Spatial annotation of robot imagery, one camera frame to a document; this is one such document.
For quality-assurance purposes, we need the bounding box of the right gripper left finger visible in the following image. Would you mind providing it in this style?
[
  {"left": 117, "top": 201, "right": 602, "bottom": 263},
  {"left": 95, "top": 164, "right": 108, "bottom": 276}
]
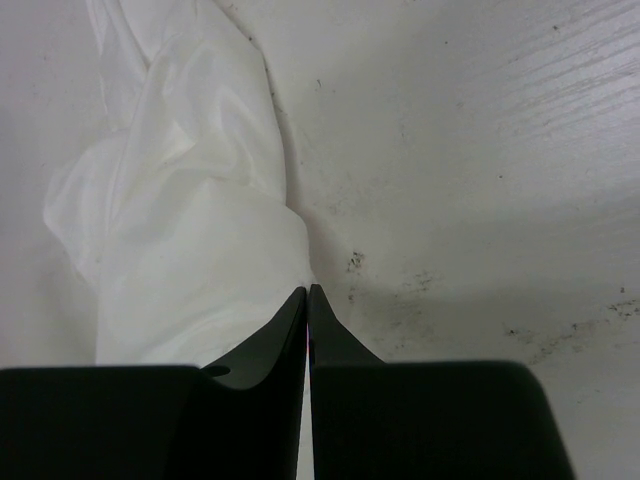
[{"left": 1, "top": 288, "right": 306, "bottom": 479}]

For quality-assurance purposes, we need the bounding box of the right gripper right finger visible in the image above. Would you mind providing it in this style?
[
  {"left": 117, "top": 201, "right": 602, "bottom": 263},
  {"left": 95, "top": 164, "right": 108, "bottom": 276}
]
[{"left": 307, "top": 285, "right": 574, "bottom": 479}]

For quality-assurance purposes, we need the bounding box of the white tank top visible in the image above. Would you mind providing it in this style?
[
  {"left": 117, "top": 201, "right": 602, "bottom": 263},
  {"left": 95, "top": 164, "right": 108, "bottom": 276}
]
[{"left": 44, "top": 1, "right": 313, "bottom": 366}]

